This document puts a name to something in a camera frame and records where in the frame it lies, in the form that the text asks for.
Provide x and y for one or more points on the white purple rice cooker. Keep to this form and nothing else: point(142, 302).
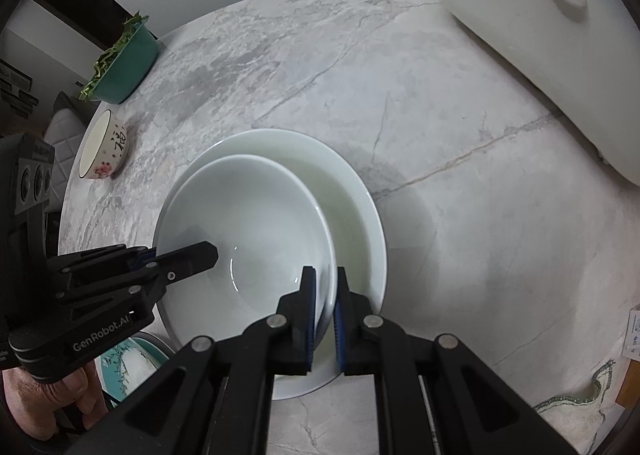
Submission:
point(582, 54)

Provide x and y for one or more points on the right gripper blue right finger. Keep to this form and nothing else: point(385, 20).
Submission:
point(353, 350)

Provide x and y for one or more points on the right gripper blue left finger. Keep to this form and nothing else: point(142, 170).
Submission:
point(295, 339)

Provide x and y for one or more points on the light grey quilted chair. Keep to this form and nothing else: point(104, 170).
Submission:
point(65, 134)

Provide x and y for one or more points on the blue white small carton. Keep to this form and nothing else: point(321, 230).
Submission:
point(631, 348)

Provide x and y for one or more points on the wall picture frames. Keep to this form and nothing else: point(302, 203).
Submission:
point(16, 90)

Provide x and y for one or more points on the wooden board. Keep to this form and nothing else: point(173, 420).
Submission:
point(629, 393)

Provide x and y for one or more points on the large white bowl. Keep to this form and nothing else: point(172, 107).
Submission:
point(354, 223)

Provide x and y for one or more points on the cream bowl red flowers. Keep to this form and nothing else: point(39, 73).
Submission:
point(105, 149)

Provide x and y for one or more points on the grey rimmed white plate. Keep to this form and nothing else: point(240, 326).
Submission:
point(158, 349)

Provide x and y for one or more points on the small white bowl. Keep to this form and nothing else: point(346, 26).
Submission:
point(266, 226)

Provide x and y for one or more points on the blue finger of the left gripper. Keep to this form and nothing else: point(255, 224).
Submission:
point(179, 264)

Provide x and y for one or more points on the person's left hand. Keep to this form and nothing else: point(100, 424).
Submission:
point(33, 405)

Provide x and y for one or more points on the green leafy vegetables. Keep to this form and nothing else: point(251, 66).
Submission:
point(105, 60)

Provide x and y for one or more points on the white dish cloth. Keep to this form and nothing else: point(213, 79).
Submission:
point(585, 418)

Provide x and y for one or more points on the teal basin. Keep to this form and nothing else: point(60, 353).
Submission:
point(129, 69)

